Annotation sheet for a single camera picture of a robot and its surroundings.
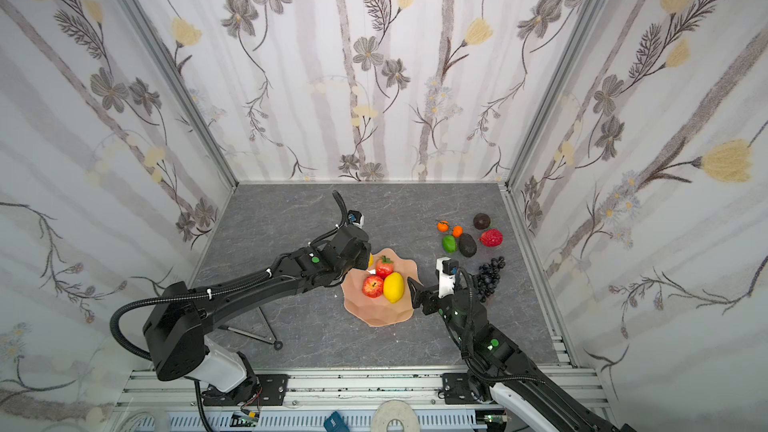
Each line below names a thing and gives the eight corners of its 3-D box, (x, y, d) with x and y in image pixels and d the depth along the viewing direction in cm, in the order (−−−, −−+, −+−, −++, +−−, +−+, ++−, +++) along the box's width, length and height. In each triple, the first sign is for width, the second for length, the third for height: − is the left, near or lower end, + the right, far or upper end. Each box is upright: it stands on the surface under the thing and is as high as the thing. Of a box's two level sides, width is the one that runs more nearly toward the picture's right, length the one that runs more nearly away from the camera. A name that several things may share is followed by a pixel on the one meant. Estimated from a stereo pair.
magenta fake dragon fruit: (488, 252, 103) (493, 243, 98) (478, 242, 105) (483, 232, 101) (499, 246, 104) (505, 237, 100) (490, 236, 107) (494, 226, 103)
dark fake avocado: (460, 257, 100) (462, 251, 97) (457, 238, 105) (459, 232, 102) (475, 257, 100) (478, 252, 97) (471, 238, 105) (474, 232, 102)
